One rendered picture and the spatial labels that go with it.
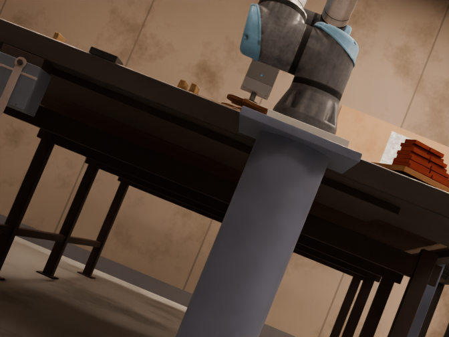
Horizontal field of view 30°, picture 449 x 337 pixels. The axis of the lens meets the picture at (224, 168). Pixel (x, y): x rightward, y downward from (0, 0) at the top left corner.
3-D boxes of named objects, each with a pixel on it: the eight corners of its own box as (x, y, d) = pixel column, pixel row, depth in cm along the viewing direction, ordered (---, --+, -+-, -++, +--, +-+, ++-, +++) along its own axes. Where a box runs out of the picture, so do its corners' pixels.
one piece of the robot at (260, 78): (285, 59, 246) (264, 109, 245) (257, 47, 246) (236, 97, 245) (289, 51, 237) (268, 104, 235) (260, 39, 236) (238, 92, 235)
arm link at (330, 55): (346, 93, 183) (369, 35, 183) (288, 70, 183) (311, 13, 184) (339, 100, 195) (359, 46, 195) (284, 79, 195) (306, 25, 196)
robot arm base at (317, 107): (338, 137, 181) (355, 94, 181) (273, 111, 181) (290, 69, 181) (327, 142, 196) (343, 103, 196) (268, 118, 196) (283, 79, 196)
